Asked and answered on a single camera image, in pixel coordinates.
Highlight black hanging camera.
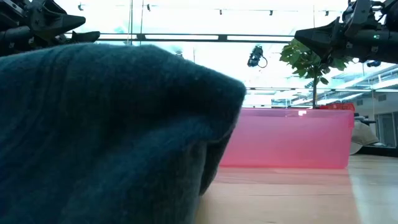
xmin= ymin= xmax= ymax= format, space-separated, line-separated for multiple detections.
xmin=246 ymin=44 xmax=269 ymax=69

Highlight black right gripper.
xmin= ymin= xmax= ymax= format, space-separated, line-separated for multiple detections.
xmin=294 ymin=0 xmax=398 ymax=65

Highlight green leafy potted tree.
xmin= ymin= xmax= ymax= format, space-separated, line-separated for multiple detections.
xmin=279 ymin=39 xmax=354 ymax=110

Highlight red basket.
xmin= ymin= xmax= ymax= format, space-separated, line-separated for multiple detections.
xmin=319 ymin=103 xmax=356 ymax=112

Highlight pink translucent plastic bin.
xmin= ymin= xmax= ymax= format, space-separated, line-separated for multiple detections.
xmin=219 ymin=107 xmax=356 ymax=170

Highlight dark teal knit hat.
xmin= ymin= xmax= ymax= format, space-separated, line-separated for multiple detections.
xmin=0 ymin=42 xmax=247 ymax=224

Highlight black low platform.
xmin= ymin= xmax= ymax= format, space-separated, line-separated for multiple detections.
xmin=356 ymin=145 xmax=398 ymax=158

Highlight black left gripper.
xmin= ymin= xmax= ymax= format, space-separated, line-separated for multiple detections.
xmin=0 ymin=0 xmax=101 ymax=57

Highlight beige cap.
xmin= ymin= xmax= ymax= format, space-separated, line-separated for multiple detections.
xmin=349 ymin=121 xmax=381 ymax=156

